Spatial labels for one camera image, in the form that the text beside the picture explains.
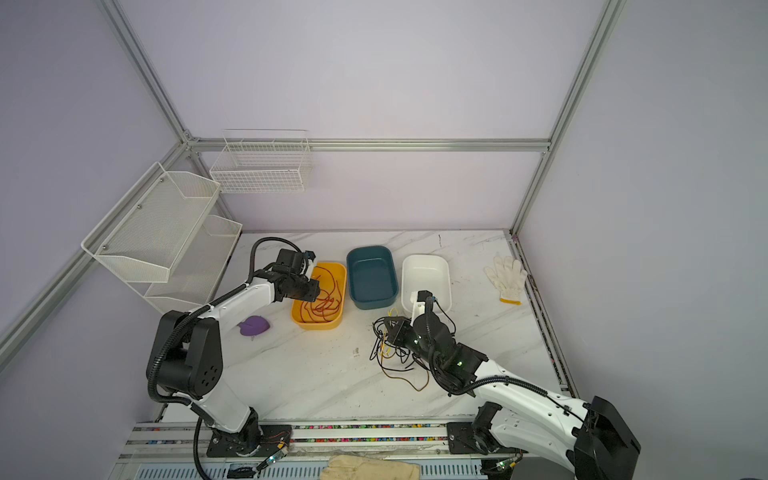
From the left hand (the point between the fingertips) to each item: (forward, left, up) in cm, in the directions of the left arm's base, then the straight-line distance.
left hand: (311, 291), depth 93 cm
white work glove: (+12, -69, -8) cm, 70 cm away
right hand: (-16, -23, +10) cm, 30 cm away
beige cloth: (-45, -18, -8) cm, 49 cm away
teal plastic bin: (+10, -19, -5) cm, 22 cm away
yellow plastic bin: (+12, -6, -4) cm, 14 cm away
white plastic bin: (+13, -38, -7) cm, 41 cm away
